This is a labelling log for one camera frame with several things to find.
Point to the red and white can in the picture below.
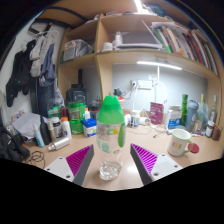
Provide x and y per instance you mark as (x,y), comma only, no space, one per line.
(121,101)

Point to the wooden shelf unit with books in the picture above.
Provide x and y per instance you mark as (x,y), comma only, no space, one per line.
(106,60)

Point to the black box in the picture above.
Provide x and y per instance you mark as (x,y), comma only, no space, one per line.
(76,94)

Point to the black bag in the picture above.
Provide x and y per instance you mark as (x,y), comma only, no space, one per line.
(10,146)

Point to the crumpled white paper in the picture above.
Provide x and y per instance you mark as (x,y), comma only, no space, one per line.
(28,123)

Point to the white pill bottle blue label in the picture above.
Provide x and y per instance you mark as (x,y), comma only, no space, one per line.
(135,119)

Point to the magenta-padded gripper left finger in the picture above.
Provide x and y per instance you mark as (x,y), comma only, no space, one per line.
(78,160)

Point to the clear bottle with yellow cap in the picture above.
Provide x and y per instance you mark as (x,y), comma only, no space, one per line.
(201,106)

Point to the green plastic jar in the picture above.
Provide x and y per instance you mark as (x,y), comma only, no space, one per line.
(76,116)

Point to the silver spray can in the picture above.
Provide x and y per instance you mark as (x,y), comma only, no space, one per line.
(59,143)

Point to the blue hanging garment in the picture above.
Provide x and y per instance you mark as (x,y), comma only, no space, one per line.
(48,68)

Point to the tall dark green bottle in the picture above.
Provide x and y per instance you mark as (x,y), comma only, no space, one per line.
(184,108)

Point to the brown jar with white lid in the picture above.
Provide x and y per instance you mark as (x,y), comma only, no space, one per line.
(209,129)

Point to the clear glass bottle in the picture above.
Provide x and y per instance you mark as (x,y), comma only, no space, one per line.
(213,110)

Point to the blue and white carton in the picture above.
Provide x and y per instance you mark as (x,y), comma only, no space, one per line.
(173,117)

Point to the black hanging jacket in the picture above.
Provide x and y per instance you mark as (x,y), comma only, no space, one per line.
(18,76)

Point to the grey hanging garment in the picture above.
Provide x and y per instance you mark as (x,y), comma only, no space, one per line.
(38,55)

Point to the maroon pouch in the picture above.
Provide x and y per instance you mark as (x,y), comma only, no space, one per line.
(156,113)

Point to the red and white pen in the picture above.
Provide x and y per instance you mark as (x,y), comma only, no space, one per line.
(196,135)

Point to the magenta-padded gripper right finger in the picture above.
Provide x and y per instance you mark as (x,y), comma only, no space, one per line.
(146,159)

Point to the white jar with blue lid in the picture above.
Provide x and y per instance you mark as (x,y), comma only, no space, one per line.
(89,127)

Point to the white wall power outlet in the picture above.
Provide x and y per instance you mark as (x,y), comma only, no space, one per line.
(144,84)

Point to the white tube with blue label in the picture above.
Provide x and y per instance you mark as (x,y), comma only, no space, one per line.
(38,136)

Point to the clear bottle with green cap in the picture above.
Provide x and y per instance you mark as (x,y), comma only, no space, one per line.
(110,133)

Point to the white LED light bar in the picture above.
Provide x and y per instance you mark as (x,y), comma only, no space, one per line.
(159,65)

